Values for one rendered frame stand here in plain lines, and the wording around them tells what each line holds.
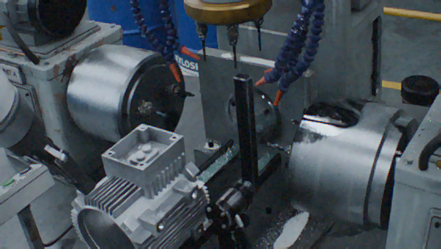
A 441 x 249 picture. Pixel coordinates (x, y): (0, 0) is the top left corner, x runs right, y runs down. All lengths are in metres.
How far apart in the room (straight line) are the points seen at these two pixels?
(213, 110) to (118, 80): 0.26
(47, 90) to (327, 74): 0.69
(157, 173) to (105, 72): 0.40
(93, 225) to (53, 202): 0.45
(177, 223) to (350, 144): 0.34
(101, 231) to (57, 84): 0.46
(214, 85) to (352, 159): 0.49
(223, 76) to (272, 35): 0.15
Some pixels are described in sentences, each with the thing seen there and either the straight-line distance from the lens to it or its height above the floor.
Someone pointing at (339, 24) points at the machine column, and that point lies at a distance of 1.31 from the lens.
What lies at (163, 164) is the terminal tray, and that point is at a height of 1.12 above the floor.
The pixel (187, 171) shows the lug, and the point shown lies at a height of 1.08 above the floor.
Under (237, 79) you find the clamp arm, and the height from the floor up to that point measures 1.25.
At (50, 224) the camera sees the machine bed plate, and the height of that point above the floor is 0.80.
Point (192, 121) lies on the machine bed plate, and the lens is 1.80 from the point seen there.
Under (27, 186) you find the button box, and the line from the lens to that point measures 1.20.
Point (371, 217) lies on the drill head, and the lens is 1.09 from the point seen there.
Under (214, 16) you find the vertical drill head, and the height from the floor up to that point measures 1.32.
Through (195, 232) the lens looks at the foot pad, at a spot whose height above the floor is 0.98.
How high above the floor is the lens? 1.72
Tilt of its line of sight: 31 degrees down
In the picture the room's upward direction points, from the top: 6 degrees counter-clockwise
